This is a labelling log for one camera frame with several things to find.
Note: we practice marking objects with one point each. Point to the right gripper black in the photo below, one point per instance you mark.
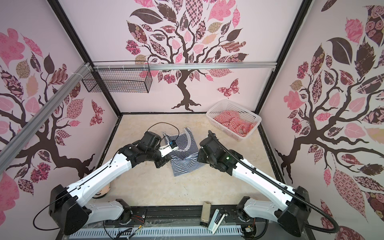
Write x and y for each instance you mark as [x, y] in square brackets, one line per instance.
[200, 157]

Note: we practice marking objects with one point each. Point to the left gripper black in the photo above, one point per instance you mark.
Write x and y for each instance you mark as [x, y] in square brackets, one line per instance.
[164, 160]

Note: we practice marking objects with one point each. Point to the blue white striped tank top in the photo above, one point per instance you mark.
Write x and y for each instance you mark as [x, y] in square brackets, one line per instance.
[184, 160]

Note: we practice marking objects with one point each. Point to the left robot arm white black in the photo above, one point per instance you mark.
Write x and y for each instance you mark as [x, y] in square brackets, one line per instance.
[71, 209]

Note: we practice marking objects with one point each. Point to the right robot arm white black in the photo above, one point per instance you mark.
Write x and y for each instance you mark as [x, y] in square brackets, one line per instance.
[282, 205]

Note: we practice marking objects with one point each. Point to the red white striped tank top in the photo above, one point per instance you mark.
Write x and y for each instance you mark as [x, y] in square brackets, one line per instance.
[232, 121]

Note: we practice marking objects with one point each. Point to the white plastic laundry basket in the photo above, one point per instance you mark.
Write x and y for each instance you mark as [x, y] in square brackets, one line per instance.
[226, 105]

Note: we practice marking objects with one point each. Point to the plush doll head toy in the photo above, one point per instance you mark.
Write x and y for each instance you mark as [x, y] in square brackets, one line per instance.
[103, 192]

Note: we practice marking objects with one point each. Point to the small beige rectangular block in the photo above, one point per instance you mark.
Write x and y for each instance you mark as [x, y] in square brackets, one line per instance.
[205, 215]

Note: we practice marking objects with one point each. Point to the white black handheld device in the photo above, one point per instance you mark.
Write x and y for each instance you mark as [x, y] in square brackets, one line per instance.
[216, 221]

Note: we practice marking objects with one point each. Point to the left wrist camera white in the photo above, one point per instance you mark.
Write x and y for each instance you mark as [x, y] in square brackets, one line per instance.
[170, 147]

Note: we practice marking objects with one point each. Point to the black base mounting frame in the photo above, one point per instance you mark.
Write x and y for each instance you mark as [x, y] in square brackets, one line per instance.
[181, 216]

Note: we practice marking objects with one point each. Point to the black wire mesh basket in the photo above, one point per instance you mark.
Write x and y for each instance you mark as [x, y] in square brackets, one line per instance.
[119, 77]

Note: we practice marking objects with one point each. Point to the white slotted cable duct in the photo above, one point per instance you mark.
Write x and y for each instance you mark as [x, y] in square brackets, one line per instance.
[156, 233]

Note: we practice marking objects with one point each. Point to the aluminium rail back horizontal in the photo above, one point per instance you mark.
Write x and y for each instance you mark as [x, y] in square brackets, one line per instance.
[195, 66]

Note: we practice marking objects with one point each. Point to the aluminium rail left diagonal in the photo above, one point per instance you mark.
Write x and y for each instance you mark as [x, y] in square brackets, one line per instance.
[12, 149]

